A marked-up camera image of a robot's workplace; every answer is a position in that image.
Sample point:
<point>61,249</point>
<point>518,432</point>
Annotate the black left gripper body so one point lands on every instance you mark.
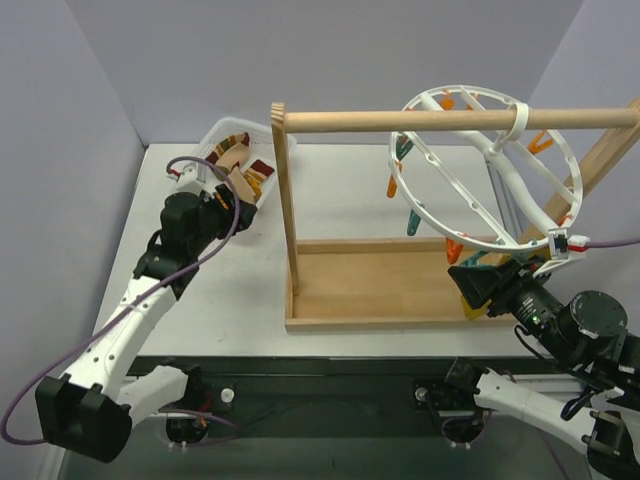
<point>230,211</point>

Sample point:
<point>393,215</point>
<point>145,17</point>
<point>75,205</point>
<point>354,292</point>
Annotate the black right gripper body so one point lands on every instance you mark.
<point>500,288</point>

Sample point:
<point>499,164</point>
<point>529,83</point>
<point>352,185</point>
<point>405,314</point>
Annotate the mustard yellow sock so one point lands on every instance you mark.
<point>473,313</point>

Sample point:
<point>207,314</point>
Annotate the striped cream maroon sock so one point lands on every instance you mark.
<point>253,183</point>

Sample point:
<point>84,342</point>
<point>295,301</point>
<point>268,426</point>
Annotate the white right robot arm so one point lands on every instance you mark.
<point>585,342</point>

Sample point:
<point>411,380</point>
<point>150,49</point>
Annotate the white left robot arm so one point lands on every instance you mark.
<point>90,409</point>

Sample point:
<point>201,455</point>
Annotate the white round sock hanger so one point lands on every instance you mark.
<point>494,150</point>

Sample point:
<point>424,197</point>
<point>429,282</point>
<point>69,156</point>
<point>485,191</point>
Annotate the wooden hanger rack stand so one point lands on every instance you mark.
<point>369,283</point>

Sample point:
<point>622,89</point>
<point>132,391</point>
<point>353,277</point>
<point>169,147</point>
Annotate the white plastic mesh basket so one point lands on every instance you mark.
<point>261,147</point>

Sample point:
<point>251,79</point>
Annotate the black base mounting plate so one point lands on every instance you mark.
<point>318,398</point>

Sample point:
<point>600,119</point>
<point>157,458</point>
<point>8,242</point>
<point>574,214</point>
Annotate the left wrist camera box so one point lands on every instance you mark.
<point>197,180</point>

